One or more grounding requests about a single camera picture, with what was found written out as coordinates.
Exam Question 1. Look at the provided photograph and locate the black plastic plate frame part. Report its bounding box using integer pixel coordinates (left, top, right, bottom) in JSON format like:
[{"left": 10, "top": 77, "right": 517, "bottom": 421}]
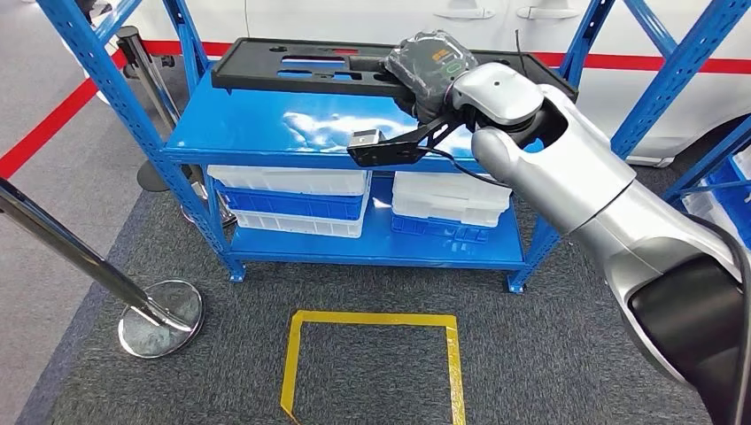
[{"left": 211, "top": 36, "right": 579, "bottom": 104}]

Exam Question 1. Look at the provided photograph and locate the blue metal shelf rack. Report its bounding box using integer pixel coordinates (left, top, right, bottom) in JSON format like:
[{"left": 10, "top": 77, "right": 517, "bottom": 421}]
[{"left": 35, "top": 0, "right": 751, "bottom": 295}]

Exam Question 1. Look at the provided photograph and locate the blue plastic bin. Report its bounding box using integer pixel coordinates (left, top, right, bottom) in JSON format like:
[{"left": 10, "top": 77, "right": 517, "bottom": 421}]
[
  {"left": 391, "top": 213, "right": 491, "bottom": 244},
  {"left": 212, "top": 180, "right": 369, "bottom": 222},
  {"left": 707, "top": 153, "right": 751, "bottom": 248}
]

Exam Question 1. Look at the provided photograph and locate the white car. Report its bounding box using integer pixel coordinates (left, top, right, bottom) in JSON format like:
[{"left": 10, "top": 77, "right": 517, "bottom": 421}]
[{"left": 76, "top": 0, "right": 751, "bottom": 168}]

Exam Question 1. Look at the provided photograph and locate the thin black pole stand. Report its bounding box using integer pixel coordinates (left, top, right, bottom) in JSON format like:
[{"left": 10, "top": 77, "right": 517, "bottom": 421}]
[{"left": 136, "top": 159, "right": 177, "bottom": 194}]

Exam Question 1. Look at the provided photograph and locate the red barrier belt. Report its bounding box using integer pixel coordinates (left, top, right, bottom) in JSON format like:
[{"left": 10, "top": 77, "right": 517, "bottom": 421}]
[
  {"left": 0, "top": 50, "right": 128, "bottom": 180},
  {"left": 142, "top": 39, "right": 751, "bottom": 75}
]

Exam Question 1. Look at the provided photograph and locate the blue metal rack with casters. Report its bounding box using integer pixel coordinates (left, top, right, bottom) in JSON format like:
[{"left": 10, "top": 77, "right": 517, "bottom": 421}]
[{"left": 662, "top": 117, "right": 751, "bottom": 253}]

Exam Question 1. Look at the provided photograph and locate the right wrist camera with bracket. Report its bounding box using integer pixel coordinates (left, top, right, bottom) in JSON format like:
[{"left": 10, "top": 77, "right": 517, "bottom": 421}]
[{"left": 345, "top": 114, "right": 465, "bottom": 168}]

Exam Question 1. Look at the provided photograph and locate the chrome stanchion post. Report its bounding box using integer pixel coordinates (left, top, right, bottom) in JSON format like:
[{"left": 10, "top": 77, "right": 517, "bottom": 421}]
[
  {"left": 0, "top": 177, "right": 205, "bottom": 360},
  {"left": 115, "top": 25, "right": 237, "bottom": 228}
]

